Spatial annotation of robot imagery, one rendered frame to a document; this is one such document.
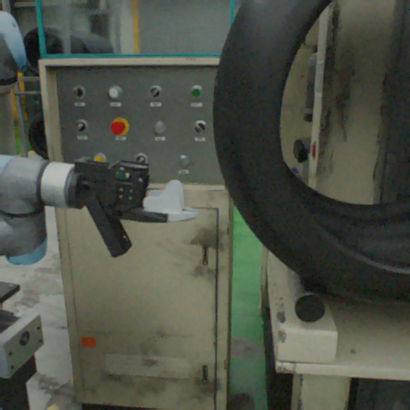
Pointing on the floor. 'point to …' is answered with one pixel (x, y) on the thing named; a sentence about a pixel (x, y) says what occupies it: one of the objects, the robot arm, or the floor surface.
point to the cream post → (347, 134)
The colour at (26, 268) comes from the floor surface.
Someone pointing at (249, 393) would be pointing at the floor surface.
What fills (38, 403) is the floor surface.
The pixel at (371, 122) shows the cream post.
